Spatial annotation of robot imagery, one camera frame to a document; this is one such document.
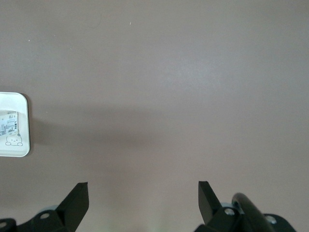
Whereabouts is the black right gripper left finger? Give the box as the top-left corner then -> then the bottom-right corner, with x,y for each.
0,181 -> 90,232

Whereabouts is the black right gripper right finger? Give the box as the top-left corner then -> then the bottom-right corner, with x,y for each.
195,180 -> 297,232

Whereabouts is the blue milk carton green cap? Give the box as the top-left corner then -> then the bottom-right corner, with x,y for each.
0,110 -> 20,137

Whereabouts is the cream tray with bear print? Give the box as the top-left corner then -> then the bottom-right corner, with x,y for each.
0,91 -> 31,158

